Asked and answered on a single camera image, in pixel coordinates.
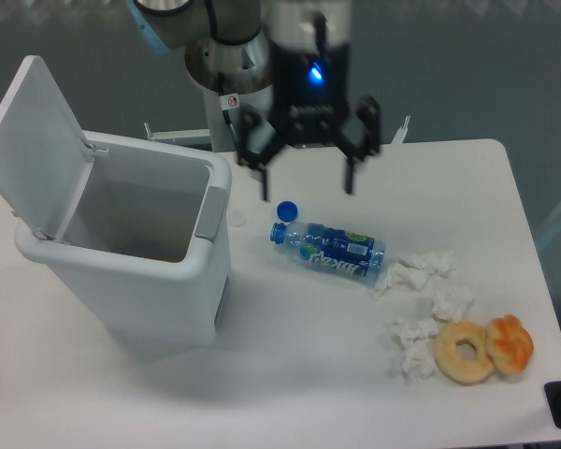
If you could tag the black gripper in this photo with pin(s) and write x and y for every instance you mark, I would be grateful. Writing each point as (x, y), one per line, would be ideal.
(309, 105)

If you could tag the white trash can lid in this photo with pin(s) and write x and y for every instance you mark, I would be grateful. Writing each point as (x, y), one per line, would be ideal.
(45, 157)

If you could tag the blue bottle cap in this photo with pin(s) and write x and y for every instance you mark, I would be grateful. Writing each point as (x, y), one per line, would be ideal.
(287, 211)

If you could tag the white trash can body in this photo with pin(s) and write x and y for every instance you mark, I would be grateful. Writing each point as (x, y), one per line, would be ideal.
(147, 247)

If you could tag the blue plastic water bottle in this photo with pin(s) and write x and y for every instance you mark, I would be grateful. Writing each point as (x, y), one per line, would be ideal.
(330, 250)

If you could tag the crumpled white tissue upper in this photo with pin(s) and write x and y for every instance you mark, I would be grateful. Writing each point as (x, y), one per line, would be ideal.
(412, 272)

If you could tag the crumpled white tissue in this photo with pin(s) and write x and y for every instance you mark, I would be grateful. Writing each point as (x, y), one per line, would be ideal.
(416, 341)
(412, 272)
(450, 304)

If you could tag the crumpled white tissue middle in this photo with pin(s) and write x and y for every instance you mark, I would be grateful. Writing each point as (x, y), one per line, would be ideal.
(450, 304)

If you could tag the crumpled white tissue lower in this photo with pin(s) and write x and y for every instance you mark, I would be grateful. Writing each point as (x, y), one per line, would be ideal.
(416, 341)

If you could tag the orange glazed pastry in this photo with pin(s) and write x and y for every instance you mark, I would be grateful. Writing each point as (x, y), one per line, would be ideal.
(509, 344)

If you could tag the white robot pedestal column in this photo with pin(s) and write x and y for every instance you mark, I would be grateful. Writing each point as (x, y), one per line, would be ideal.
(230, 77)

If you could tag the plain ring doughnut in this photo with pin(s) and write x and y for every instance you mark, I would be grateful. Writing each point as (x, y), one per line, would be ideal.
(460, 352)

